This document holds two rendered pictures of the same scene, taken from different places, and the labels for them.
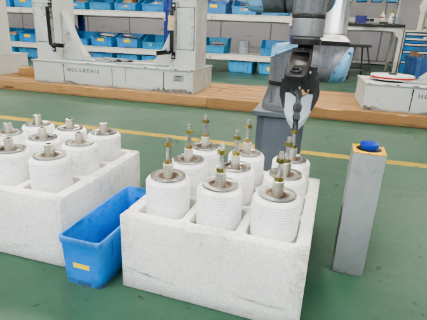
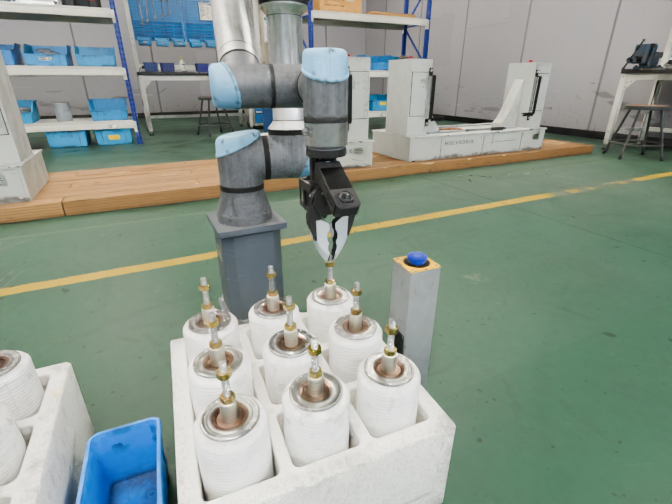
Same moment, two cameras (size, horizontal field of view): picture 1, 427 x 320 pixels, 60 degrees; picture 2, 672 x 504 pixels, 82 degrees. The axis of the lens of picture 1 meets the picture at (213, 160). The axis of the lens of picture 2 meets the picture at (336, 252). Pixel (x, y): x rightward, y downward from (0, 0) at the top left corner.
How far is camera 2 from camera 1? 44 cm
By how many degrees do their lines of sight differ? 38
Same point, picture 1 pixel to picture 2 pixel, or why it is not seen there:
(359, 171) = (418, 290)
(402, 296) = (467, 388)
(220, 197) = (337, 415)
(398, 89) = not seen: hidden behind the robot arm
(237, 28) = (31, 82)
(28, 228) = not seen: outside the picture
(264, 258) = (410, 457)
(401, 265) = (438, 353)
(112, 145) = (26, 383)
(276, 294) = (423, 484)
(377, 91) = not seen: hidden behind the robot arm
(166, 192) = (250, 450)
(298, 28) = (323, 138)
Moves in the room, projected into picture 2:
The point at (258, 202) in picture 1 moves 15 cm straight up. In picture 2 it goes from (384, 394) to (390, 303)
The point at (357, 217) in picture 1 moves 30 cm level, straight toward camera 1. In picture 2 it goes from (419, 335) to (517, 456)
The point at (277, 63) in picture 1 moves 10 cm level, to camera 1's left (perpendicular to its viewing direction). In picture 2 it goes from (232, 164) to (193, 169)
